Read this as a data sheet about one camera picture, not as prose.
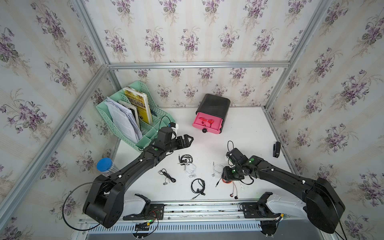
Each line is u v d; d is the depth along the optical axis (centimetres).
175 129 76
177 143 73
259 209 66
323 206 40
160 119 107
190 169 88
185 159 91
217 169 88
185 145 73
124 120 84
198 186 82
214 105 99
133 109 92
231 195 78
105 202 40
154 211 73
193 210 75
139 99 92
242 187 80
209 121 93
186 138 73
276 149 93
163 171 86
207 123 93
